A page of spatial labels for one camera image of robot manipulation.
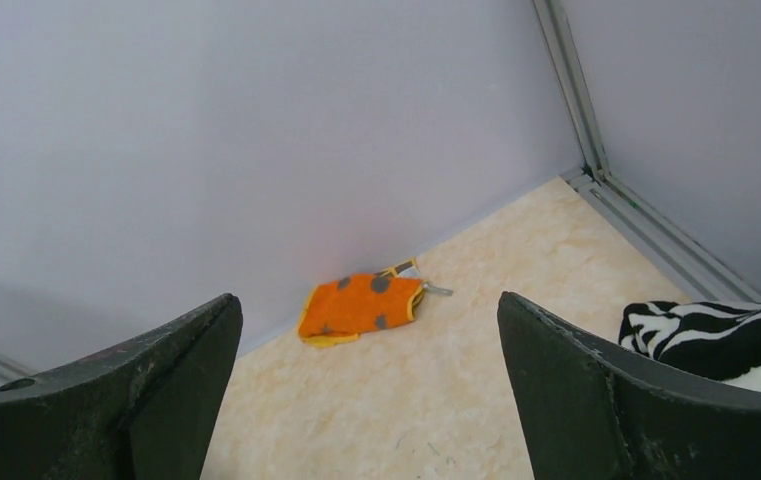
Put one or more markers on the zebra striped cloth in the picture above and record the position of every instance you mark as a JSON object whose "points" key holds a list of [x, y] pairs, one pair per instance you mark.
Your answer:
{"points": [[716, 340]]}

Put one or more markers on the orange spotted cloth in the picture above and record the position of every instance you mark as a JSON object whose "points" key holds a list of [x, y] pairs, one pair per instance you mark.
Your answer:
{"points": [[343, 310]]}

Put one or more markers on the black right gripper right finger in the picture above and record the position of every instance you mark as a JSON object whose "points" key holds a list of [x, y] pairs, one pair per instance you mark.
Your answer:
{"points": [[590, 409]]}

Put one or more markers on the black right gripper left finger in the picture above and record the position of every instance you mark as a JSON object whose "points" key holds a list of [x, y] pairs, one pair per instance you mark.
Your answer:
{"points": [[142, 409]]}

